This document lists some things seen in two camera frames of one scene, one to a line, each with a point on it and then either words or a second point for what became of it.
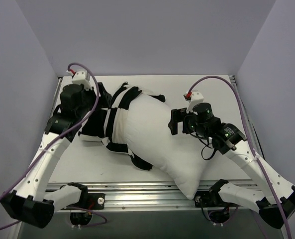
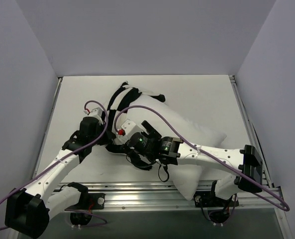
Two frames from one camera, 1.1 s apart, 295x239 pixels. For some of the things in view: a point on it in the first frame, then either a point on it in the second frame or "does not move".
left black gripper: [100, 93] -> [103, 136]
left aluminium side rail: [53, 105] does not move
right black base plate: [208, 199] does not move
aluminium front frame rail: [153, 196] does not move
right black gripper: [176, 121] -> [124, 147]
